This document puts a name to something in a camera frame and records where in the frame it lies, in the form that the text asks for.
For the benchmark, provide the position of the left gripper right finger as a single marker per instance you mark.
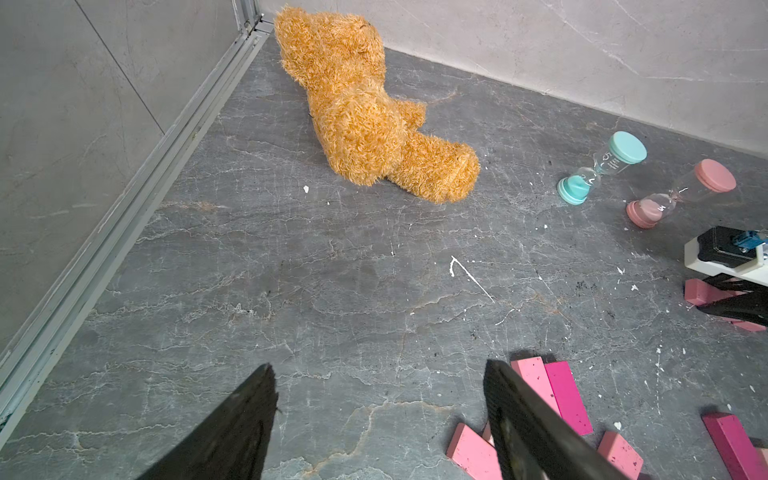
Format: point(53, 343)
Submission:
point(531, 440)

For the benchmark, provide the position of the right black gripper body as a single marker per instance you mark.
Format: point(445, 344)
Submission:
point(749, 306)

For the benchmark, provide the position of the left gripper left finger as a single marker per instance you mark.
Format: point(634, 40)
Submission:
point(232, 442)

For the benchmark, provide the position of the pink block carried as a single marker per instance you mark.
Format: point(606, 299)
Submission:
point(700, 293)
point(748, 326)

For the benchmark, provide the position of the magenta block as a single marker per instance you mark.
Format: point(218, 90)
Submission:
point(740, 457)
point(568, 398)

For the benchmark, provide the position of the pink block centre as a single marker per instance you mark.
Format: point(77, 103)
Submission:
point(487, 434)

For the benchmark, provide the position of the light pink block tilted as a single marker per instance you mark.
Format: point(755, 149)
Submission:
point(474, 455)

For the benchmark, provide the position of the light pink block upper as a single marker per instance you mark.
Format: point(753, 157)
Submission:
point(532, 370)

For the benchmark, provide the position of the pink block right tilted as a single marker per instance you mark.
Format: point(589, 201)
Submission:
point(614, 448)

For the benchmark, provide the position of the pink sand timer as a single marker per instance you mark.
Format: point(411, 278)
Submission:
point(708, 177)

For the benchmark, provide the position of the teal sand timer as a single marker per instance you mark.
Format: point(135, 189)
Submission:
point(622, 150)

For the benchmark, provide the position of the brown teddy bear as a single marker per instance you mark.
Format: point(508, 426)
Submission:
point(367, 135)

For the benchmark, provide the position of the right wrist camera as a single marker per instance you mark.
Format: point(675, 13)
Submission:
point(727, 251)

